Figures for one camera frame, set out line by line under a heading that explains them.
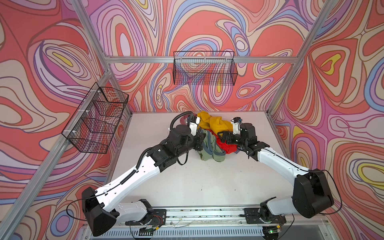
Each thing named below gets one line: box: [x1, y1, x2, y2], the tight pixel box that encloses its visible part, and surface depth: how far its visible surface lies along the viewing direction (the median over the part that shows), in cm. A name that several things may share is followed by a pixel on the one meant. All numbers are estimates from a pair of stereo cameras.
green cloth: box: [198, 129, 226, 162], surface depth 76 cm
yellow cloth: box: [196, 111, 234, 135], surface depth 90 cm
